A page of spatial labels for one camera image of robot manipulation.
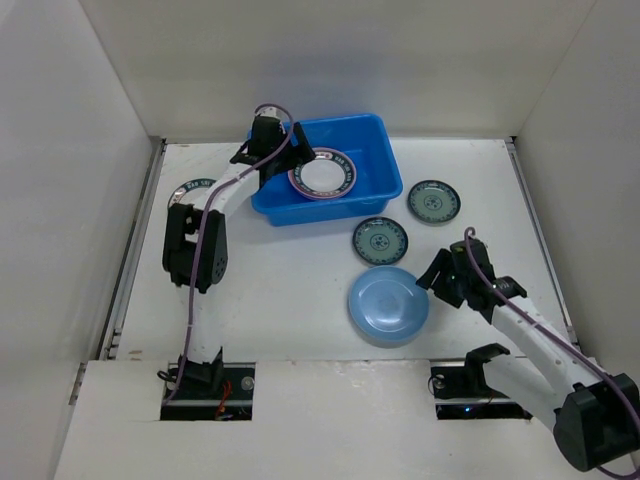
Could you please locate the white plate green lettered rim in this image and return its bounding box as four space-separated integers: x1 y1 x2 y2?
288 147 358 198

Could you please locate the pink plastic plate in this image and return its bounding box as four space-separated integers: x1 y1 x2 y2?
287 146 359 202

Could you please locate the light blue plastic plate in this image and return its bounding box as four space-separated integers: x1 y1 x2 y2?
347 266 430 348

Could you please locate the teal patterned plate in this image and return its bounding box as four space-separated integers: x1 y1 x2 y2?
407 180 461 225
351 216 409 266

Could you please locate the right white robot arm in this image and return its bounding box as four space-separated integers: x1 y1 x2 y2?
416 237 639 472

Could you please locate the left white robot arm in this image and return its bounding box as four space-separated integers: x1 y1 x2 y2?
158 112 315 396

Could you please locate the blue plastic bin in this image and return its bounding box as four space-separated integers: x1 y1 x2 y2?
251 113 403 226

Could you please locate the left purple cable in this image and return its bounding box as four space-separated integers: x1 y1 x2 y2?
156 103 295 406

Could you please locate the purple cable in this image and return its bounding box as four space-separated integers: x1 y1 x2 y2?
156 103 295 406
463 227 640 479

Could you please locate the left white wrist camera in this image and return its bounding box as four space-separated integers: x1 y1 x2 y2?
257 105 283 121

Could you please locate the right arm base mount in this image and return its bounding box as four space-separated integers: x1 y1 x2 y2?
428 361 533 421

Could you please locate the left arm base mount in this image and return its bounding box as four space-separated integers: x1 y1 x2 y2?
158 363 256 422

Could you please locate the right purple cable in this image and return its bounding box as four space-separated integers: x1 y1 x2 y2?
463 227 640 479

